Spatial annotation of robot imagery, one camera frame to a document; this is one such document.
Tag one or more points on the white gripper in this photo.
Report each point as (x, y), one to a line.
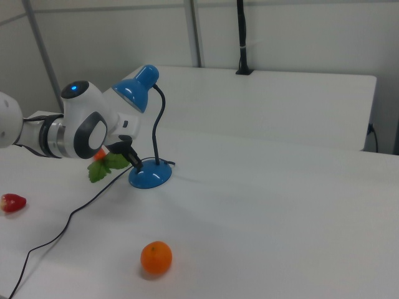
(129, 127)

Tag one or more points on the blue desk lamp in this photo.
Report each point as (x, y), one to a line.
(152, 179)

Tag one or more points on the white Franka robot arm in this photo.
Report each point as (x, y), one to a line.
(78, 124)

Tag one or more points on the orange toy carrot with leaves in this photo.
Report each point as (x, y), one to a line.
(103, 169)

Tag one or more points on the orange mandarin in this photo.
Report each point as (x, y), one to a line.
(156, 257)

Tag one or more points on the red strawberry toy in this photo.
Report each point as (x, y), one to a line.
(13, 203)

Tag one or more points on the white adjacent table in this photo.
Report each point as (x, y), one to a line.
(280, 102)

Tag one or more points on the black pole with table clamp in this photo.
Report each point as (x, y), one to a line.
(242, 37)

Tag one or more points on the grey partition post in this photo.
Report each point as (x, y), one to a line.
(43, 53)
(194, 31)

